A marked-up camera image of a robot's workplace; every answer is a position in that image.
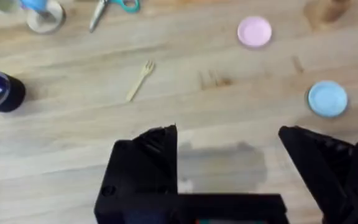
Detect black tape roll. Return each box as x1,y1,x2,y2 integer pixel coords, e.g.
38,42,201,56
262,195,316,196
0,71,27,113

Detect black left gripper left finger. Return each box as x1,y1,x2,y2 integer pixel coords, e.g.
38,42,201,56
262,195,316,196
93,124,179,224

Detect wooden fork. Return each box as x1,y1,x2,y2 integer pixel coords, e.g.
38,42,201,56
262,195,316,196
126,60,155,103

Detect teal handled scissors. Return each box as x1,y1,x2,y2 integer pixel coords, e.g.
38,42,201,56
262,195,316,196
88,0,140,33

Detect pink plate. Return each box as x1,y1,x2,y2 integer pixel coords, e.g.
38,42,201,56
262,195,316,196
237,16,273,49

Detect blue tape roll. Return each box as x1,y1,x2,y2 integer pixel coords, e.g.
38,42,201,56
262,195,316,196
19,0,50,12

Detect light blue plate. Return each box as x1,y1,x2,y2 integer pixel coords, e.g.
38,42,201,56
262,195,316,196
307,80,349,118

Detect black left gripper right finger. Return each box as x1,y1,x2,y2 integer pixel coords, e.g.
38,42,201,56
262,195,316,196
278,125,358,224

